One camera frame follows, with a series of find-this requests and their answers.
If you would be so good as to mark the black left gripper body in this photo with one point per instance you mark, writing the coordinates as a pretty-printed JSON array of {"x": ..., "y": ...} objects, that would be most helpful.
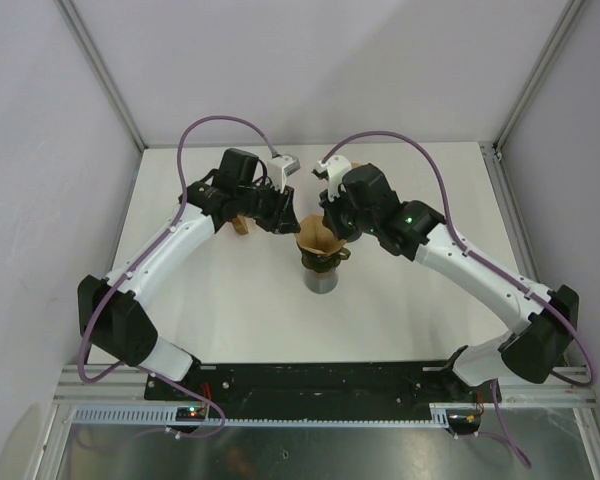
[{"x": 271, "y": 206}]

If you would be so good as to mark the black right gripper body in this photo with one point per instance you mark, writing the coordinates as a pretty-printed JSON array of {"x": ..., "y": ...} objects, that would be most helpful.
[{"x": 345, "y": 220}]

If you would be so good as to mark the orange coffee filter box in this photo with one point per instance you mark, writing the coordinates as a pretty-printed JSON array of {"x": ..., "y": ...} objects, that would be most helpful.
[{"x": 240, "y": 225}]

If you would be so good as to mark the olive green plastic dripper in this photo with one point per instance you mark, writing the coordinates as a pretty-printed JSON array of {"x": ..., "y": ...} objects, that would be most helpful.
[{"x": 322, "y": 262}]

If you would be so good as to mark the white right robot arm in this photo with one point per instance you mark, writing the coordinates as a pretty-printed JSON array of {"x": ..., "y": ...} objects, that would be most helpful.
[{"x": 538, "y": 320}]

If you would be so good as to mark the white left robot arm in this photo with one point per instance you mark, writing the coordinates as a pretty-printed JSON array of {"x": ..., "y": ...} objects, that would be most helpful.
[{"x": 113, "y": 310}]

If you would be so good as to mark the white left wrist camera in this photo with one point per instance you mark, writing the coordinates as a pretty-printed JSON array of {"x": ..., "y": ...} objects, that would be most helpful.
[{"x": 280, "y": 168}]

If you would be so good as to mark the grey slotted cable duct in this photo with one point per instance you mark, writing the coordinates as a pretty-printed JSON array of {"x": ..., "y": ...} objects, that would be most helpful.
[{"x": 163, "y": 415}]

